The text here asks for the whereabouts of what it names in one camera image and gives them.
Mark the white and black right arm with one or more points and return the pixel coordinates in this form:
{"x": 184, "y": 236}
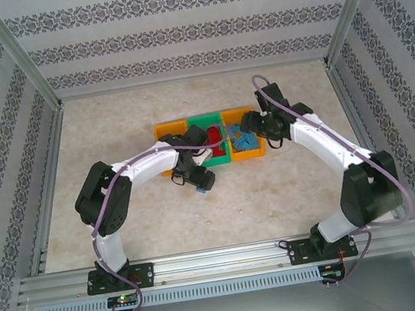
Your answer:
{"x": 322, "y": 143}

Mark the orange plastic bin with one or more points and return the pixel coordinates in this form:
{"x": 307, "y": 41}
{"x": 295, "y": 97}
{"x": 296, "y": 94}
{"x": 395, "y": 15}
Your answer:
{"x": 169, "y": 128}
{"x": 248, "y": 153}

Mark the aluminium side rail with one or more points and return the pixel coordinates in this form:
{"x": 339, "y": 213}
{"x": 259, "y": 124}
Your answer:
{"x": 351, "y": 104}
{"x": 52, "y": 154}

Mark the small circuit board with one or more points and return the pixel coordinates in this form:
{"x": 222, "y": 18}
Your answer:
{"x": 330, "y": 273}

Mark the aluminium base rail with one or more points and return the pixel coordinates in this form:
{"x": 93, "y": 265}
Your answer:
{"x": 222, "y": 261}

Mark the red two-by-four toy brick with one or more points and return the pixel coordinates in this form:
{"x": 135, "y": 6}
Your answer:
{"x": 220, "y": 150}
{"x": 213, "y": 136}

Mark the blue two-by-four toy brick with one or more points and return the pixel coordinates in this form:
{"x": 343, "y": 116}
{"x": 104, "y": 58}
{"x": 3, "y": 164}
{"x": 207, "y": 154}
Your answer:
{"x": 246, "y": 143}
{"x": 235, "y": 131}
{"x": 201, "y": 191}

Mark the green plastic bin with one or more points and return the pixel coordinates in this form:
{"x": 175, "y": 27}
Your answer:
{"x": 220, "y": 160}

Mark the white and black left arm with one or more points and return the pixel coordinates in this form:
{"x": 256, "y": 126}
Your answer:
{"x": 147, "y": 164}

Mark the aluminium frame post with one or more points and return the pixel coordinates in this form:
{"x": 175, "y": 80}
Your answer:
{"x": 20, "y": 54}
{"x": 353, "y": 7}

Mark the circuit board with green light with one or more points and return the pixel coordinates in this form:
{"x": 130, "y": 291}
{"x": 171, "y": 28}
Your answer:
{"x": 123, "y": 299}

